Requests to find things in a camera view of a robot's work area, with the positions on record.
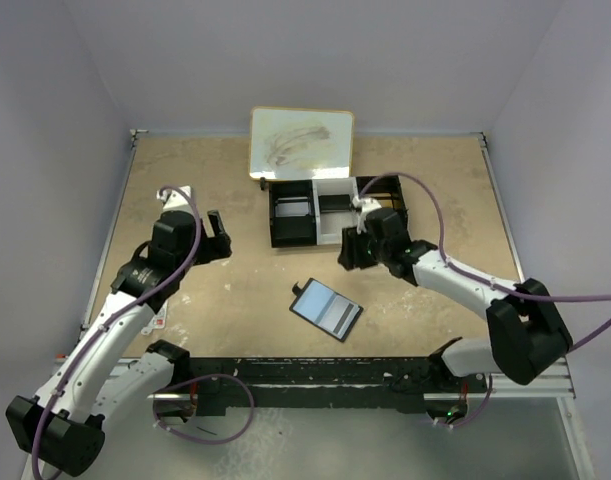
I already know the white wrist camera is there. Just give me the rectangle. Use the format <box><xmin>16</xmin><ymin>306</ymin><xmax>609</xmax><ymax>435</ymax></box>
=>
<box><xmin>156</xmin><ymin>186</ymin><xmax>194</xmax><ymax>214</ymax></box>
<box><xmin>351</xmin><ymin>195</ymin><xmax>382</xmax><ymax>234</ymax></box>

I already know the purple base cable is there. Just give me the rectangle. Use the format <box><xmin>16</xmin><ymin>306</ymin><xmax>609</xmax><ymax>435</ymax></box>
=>
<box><xmin>152</xmin><ymin>373</ymin><xmax>256</xmax><ymax>444</ymax></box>
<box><xmin>432</xmin><ymin>374</ymin><xmax>494</xmax><ymax>431</ymax></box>

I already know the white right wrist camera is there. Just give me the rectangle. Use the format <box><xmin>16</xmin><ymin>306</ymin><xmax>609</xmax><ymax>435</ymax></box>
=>
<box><xmin>351</xmin><ymin>195</ymin><xmax>382</xmax><ymax>234</ymax></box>

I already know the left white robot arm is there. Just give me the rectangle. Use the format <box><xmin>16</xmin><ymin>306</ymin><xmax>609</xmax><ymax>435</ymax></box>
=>
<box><xmin>5</xmin><ymin>207</ymin><xmax>232</xmax><ymax>479</ymax></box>

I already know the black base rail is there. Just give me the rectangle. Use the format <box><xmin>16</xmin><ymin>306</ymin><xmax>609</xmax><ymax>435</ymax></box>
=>
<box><xmin>156</xmin><ymin>357</ymin><xmax>487</xmax><ymax>416</ymax></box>

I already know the aluminium table frame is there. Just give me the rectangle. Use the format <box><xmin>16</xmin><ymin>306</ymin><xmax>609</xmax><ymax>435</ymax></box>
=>
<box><xmin>87</xmin><ymin>134</ymin><xmax>593</xmax><ymax>479</ymax></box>

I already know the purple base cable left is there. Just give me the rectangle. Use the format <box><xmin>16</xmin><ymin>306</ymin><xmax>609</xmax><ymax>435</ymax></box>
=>
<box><xmin>152</xmin><ymin>373</ymin><xmax>256</xmax><ymax>444</ymax></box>

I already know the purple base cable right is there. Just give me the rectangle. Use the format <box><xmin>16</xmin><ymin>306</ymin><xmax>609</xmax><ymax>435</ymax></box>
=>
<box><xmin>432</xmin><ymin>374</ymin><xmax>494</xmax><ymax>431</ymax></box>

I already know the white board with wooden frame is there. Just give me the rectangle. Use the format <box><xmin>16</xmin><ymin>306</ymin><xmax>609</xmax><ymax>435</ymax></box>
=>
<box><xmin>249</xmin><ymin>106</ymin><xmax>355</xmax><ymax>181</ymax></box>

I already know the clear plastic packet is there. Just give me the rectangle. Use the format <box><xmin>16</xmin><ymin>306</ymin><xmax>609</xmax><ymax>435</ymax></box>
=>
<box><xmin>141</xmin><ymin>301</ymin><xmax>169</xmax><ymax>336</ymax></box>

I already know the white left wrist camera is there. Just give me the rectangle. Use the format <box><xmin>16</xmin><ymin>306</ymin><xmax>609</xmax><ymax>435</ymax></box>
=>
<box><xmin>156</xmin><ymin>186</ymin><xmax>194</xmax><ymax>214</ymax></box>

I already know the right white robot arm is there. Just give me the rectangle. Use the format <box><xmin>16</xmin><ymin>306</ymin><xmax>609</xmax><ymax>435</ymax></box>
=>
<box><xmin>338</xmin><ymin>198</ymin><xmax>573</xmax><ymax>391</ymax></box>

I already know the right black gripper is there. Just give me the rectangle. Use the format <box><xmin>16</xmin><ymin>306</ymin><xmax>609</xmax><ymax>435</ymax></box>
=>
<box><xmin>337</xmin><ymin>224</ymin><xmax>389</xmax><ymax>271</ymax></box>

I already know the black and white compartment tray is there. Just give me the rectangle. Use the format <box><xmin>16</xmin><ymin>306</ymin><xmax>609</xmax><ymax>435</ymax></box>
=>
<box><xmin>260</xmin><ymin>176</ymin><xmax>408</xmax><ymax>249</ymax></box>

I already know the black leather card holder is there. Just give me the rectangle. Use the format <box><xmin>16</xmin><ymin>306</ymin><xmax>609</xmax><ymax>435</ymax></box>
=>
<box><xmin>289</xmin><ymin>278</ymin><xmax>364</xmax><ymax>342</ymax></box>

